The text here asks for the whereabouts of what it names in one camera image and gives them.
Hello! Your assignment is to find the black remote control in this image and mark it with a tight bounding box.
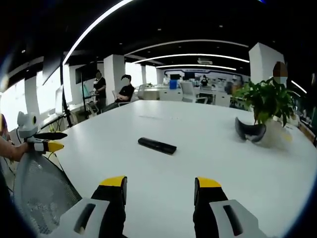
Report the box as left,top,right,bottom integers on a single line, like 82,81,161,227
137,137,177,156

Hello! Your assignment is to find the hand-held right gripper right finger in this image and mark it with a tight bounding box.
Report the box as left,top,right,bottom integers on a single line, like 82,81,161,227
193,177,267,238

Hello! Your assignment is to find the white office chair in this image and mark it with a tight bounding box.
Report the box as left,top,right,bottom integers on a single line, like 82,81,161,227
180,81,208,104

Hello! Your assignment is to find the black tripod stand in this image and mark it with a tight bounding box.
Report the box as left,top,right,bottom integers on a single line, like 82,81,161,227
59,56,75,128

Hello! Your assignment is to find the green potted plant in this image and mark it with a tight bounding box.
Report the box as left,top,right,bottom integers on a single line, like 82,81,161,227
232,77,298,149

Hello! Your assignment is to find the dark headset with white pads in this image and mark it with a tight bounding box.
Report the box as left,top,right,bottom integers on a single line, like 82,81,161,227
234,117,267,143

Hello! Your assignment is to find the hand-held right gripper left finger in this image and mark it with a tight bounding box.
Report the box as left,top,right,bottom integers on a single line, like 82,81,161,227
51,175,128,238

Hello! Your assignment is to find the grey mesh office chair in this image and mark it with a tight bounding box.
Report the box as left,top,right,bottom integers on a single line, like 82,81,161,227
13,150,83,236

